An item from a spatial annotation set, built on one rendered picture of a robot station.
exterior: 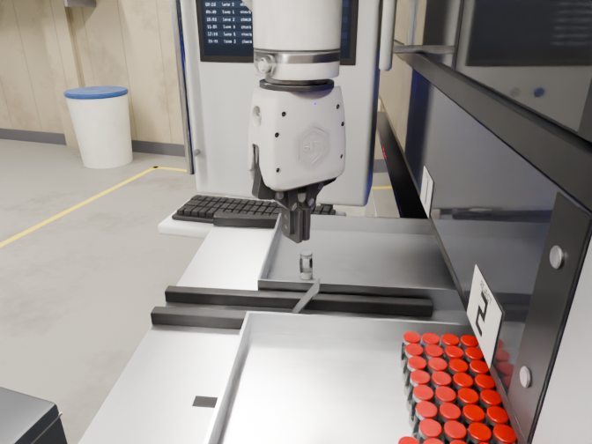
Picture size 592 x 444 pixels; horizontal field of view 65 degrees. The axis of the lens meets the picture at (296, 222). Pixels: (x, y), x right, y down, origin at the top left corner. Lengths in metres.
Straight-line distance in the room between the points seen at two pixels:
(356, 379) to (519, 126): 0.34
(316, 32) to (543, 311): 0.29
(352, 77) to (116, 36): 3.89
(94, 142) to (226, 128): 3.29
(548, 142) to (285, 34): 0.23
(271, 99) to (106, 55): 4.60
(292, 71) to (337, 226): 0.54
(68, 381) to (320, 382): 1.57
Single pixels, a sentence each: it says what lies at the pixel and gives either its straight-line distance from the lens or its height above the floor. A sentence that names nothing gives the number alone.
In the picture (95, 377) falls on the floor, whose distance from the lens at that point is 2.05.
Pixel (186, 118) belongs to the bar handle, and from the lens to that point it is 1.27.
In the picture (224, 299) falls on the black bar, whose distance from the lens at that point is 0.72.
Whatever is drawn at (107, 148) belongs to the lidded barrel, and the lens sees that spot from 4.53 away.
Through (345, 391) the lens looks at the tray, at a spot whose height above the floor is 0.88.
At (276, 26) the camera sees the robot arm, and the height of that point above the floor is 1.27.
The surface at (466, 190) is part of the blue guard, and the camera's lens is 0.56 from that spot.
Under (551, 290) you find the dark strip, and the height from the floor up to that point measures 1.12.
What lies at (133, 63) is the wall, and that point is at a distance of 4.85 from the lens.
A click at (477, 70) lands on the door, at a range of 0.60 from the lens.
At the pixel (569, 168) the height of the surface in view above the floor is 1.19.
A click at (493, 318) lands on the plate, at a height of 1.04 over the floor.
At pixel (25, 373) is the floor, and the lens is 2.18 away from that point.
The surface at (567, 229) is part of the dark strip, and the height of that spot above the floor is 1.16.
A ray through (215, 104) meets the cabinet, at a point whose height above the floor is 1.06.
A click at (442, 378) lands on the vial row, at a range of 0.55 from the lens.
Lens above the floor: 1.28
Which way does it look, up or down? 24 degrees down
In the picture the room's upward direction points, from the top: straight up
